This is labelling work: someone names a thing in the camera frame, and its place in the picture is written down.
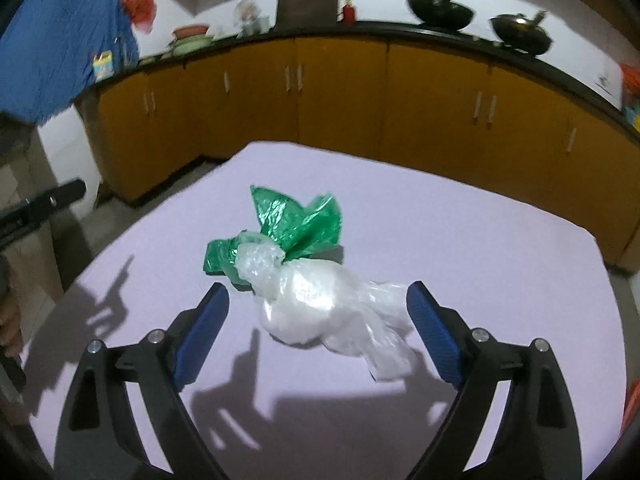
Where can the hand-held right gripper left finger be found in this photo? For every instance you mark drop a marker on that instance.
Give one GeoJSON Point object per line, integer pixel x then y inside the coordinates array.
{"type": "Point", "coordinates": [200, 331]}

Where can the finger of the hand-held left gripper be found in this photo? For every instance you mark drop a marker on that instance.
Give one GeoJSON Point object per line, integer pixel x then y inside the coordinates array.
{"type": "Point", "coordinates": [45, 206]}

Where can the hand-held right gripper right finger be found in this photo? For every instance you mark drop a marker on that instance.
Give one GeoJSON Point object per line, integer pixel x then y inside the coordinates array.
{"type": "Point", "coordinates": [435, 336]}

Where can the knotted clear plastic bag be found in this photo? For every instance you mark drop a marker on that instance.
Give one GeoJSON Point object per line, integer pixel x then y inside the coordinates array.
{"type": "Point", "coordinates": [310, 300]}

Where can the green plastic bag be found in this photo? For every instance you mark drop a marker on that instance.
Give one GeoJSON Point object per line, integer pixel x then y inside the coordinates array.
{"type": "Point", "coordinates": [290, 220]}

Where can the orange plastic basket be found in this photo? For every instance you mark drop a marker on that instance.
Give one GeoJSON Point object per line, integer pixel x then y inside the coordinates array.
{"type": "Point", "coordinates": [633, 405]}

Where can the person's left hand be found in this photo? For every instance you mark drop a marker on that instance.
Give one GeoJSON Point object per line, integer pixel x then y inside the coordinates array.
{"type": "Point", "coordinates": [10, 321]}

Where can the small colourful packet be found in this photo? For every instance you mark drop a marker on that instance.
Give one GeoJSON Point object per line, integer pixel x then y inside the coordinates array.
{"type": "Point", "coordinates": [103, 65]}

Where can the hanging blue cloth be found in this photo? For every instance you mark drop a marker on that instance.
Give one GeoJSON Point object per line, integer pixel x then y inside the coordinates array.
{"type": "Point", "coordinates": [55, 25]}

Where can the hanging red plastic bag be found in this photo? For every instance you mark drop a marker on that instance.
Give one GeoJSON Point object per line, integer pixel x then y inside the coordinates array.
{"type": "Point", "coordinates": [140, 6]}

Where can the pink bowl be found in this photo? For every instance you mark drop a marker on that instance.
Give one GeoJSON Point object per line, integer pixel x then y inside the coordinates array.
{"type": "Point", "coordinates": [191, 32]}

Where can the yellow base cabinets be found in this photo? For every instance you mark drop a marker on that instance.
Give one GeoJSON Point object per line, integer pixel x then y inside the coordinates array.
{"type": "Point", "coordinates": [350, 95]}

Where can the clear glass jar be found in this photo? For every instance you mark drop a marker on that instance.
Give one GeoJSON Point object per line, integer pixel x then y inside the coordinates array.
{"type": "Point", "coordinates": [250, 17]}

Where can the orange bag of packets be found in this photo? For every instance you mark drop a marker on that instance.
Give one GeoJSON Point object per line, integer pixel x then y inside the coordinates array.
{"type": "Point", "coordinates": [631, 95]}

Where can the black kitchen countertop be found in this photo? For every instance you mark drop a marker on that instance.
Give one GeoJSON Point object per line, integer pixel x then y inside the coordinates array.
{"type": "Point", "coordinates": [380, 30]}

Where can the black wok shiny inside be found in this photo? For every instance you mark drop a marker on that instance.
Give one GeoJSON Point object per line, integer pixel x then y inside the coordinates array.
{"type": "Point", "coordinates": [522, 35]}

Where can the black wok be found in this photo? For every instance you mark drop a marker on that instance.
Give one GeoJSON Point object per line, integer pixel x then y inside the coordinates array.
{"type": "Point", "coordinates": [440, 10]}

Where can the dark wooden cutting board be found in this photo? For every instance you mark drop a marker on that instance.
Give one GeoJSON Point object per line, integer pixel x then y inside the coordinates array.
{"type": "Point", "coordinates": [306, 9]}

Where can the red bottle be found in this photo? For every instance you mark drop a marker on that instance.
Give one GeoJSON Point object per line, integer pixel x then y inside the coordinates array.
{"type": "Point", "coordinates": [348, 11]}

